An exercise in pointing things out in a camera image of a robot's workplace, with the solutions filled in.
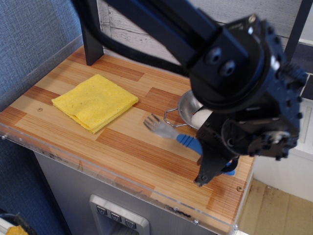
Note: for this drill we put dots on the dark grey post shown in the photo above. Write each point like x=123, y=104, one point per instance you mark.
x=93, y=49
x=297, y=28

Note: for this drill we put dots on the white grooved appliance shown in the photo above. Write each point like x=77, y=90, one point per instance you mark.
x=293, y=175

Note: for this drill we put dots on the clear acrylic edge guard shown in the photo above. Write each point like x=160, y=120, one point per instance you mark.
x=145, y=169

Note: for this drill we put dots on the silver metal bowl with handles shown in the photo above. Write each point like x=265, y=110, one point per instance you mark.
x=186, y=107

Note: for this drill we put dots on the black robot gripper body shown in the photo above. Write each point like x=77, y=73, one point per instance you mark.
x=224, y=139

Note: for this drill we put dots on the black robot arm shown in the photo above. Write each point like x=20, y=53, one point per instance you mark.
x=238, y=71

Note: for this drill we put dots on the yellow object at corner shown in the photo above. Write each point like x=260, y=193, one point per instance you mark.
x=14, y=224

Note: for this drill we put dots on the white egg-shaped object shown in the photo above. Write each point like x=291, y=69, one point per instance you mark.
x=199, y=118

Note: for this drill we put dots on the dark grey left post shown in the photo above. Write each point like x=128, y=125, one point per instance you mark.
x=93, y=49

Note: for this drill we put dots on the silver toy dispenser panel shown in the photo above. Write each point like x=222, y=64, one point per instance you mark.
x=112, y=219

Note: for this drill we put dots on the yellow folded cloth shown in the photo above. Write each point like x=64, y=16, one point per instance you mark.
x=95, y=102

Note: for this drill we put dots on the dark grey right post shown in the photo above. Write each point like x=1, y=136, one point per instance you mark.
x=297, y=28

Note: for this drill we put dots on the blue handled metal fork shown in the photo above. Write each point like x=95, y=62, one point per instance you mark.
x=160, y=128

